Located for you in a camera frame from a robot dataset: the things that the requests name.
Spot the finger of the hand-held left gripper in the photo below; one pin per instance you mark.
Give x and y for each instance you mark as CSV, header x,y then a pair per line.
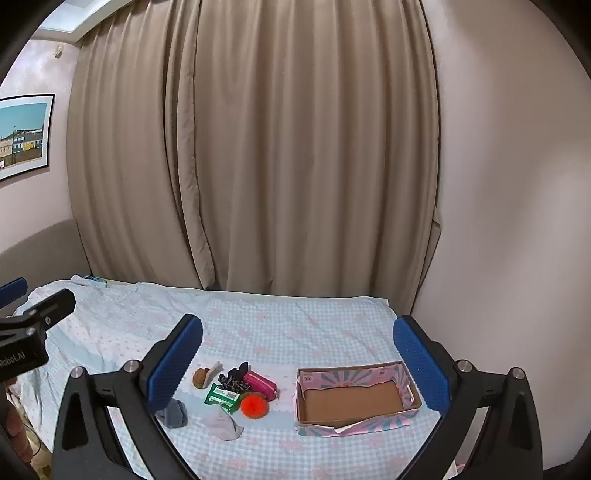
x,y
11,291
44,311

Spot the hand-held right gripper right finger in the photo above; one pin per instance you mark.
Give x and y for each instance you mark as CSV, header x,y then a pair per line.
x,y
422,364

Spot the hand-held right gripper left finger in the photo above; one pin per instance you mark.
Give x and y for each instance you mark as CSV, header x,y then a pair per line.
x,y
173,364

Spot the brown plush toy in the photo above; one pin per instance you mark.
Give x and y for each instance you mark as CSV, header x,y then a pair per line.
x,y
202,377

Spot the grey sock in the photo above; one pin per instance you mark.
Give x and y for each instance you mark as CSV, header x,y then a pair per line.
x,y
174,414

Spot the green wet wipes packet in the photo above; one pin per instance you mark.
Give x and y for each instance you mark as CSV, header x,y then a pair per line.
x,y
221,397

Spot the bunch of black clips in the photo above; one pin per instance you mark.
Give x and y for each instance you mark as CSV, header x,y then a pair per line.
x,y
231,383

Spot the white sock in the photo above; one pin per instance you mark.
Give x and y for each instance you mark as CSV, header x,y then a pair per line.
x,y
224,424

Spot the pink patterned cardboard box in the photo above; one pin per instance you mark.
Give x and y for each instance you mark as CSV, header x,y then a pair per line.
x,y
351,401

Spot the pink zip pouch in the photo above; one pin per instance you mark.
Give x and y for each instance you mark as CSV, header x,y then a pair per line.
x,y
261,384

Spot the orange pompom ball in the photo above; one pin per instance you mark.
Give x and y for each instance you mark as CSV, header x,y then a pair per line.
x,y
254,405

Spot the small blue object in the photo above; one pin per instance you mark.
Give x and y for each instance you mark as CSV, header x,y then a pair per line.
x,y
94,278

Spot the blue checked heart-print blanket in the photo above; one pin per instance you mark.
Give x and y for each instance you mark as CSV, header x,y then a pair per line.
x,y
286,323

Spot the beige curtain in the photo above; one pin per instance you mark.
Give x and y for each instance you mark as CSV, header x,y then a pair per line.
x,y
277,152

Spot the framed wall poster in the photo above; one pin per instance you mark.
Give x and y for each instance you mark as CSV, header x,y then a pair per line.
x,y
23,136

